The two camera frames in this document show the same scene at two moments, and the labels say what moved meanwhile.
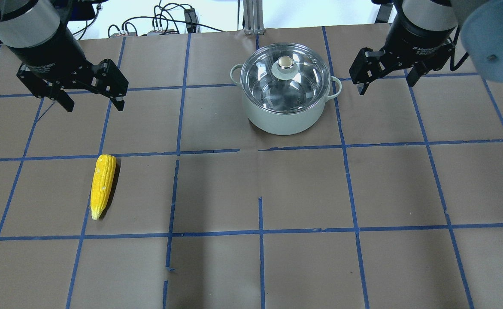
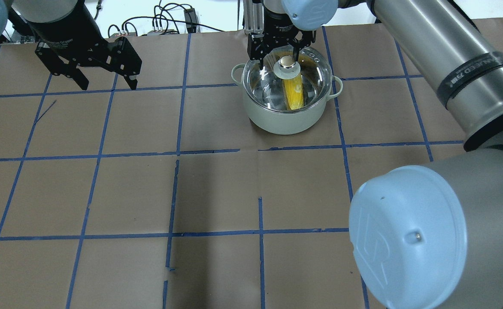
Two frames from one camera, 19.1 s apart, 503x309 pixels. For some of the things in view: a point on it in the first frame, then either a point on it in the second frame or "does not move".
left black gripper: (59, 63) -> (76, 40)
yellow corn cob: (102, 183) -> (294, 92)
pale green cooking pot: (286, 123) does not move
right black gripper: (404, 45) -> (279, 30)
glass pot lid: (286, 78) does not move
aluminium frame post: (253, 17) does not move
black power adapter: (191, 20) does not move
